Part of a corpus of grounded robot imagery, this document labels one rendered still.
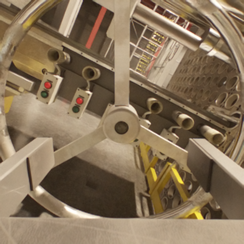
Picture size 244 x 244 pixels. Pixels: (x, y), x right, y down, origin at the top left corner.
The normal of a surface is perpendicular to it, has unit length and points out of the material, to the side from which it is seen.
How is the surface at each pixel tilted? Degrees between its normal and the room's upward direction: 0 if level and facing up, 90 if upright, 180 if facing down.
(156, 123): 90
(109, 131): 90
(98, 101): 90
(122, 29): 90
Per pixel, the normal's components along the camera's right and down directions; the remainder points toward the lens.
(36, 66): -0.01, 0.25
